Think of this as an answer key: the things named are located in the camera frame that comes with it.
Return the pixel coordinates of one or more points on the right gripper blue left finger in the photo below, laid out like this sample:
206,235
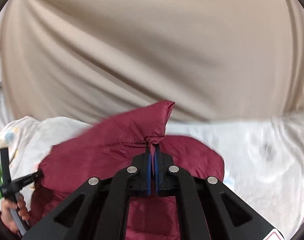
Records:
132,181

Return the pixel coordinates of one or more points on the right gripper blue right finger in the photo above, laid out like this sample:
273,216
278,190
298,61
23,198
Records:
174,181

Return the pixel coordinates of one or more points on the maroon puffer jacket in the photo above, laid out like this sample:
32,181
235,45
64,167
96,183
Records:
77,175

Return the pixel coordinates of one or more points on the white floral blanket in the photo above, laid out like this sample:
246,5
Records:
264,160

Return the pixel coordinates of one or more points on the beige curtain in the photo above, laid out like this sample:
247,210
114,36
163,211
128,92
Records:
89,59

